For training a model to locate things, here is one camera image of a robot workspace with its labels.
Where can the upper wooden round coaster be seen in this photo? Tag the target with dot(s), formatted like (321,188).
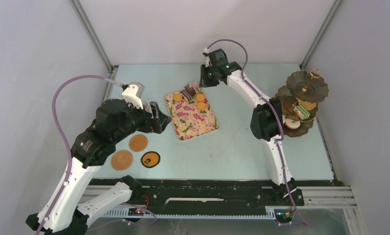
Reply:
(138,143)

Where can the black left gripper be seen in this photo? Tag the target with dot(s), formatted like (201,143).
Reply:
(161,119)

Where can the striped chocolate cake slice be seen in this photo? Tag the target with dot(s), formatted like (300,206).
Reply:
(188,92)

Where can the white donut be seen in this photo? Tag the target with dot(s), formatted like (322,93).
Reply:
(291,124)

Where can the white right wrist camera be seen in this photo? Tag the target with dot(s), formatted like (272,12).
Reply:
(206,55)

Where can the three tier black cake stand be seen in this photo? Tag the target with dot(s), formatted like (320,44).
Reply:
(306,88)

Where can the chocolate cake piece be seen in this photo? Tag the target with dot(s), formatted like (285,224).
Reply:
(193,85)

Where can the lower wooden round coaster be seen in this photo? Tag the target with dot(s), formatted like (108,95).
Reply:
(122,160)

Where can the small yellow cookie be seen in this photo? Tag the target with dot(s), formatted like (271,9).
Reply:
(177,97)

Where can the small pink cup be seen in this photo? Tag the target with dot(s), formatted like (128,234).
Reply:
(146,105)

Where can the orange round biscuit lower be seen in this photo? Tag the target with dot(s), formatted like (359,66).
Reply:
(201,106)

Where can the wooden round coaster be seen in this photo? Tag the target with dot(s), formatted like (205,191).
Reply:
(138,143)
(122,160)

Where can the floral rectangular tray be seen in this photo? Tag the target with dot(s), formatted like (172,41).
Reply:
(188,121)

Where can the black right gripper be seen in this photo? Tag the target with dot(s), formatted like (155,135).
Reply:
(205,82)

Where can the orange question mark coaster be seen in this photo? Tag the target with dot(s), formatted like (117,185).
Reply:
(150,159)

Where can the orange round biscuit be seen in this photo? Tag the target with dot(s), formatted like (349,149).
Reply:
(200,97)
(201,106)

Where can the orange round biscuit upper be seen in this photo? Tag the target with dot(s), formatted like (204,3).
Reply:
(200,97)

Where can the green striped cake slice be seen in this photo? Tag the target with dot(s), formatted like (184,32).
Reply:
(301,112)

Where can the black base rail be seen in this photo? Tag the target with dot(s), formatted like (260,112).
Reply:
(213,198)

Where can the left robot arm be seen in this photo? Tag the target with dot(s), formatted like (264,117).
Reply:
(115,120)

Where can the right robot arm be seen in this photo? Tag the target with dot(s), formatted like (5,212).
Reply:
(266,122)

